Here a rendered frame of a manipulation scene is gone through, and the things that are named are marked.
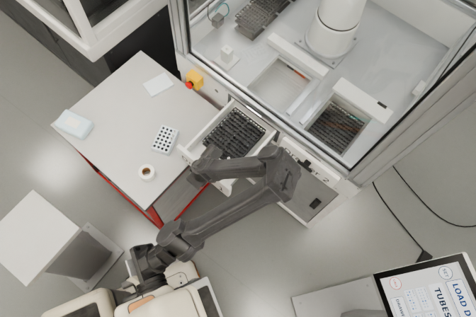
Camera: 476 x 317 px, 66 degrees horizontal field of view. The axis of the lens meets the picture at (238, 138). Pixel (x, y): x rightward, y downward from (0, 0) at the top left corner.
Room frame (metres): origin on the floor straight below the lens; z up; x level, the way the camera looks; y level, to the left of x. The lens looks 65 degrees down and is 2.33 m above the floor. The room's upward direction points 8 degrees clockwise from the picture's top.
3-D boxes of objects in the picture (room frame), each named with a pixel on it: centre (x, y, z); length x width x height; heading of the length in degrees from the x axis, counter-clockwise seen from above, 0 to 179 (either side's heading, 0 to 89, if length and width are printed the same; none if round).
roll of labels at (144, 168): (0.49, 0.38, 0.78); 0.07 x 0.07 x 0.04
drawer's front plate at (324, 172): (0.60, -0.31, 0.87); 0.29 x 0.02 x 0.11; 57
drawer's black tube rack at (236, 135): (0.67, 0.02, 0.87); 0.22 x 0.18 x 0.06; 147
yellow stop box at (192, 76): (0.93, 0.24, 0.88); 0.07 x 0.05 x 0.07; 57
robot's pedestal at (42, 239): (0.16, 0.79, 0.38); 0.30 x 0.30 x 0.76; 61
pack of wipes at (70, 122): (0.67, 0.76, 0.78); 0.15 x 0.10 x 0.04; 72
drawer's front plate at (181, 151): (0.50, 0.12, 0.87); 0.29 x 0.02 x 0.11; 57
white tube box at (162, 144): (0.65, 0.33, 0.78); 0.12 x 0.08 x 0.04; 167
